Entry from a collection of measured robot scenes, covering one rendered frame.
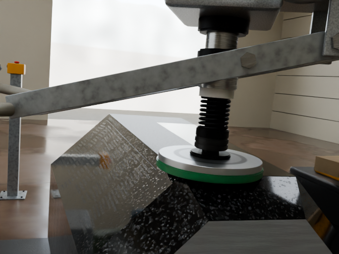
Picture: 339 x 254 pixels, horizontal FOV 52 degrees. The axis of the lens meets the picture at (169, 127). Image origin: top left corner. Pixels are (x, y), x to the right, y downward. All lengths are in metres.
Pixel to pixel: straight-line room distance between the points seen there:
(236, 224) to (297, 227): 0.12
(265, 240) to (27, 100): 0.54
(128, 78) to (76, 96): 0.11
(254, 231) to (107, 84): 0.39
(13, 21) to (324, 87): 7.00
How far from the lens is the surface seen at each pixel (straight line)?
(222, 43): 0.69
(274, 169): 0.80
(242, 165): 0.67
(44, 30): 7.97
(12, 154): 3.07
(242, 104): 9.69
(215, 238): 0.63
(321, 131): 8.99
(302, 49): 0.66
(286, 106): 9.87
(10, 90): 1.15
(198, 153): 0.70
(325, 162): 1.28
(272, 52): 0.66
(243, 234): 0.65
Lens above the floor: 1.04
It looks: 7 degrees down
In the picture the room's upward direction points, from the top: 5 degrees clockwise
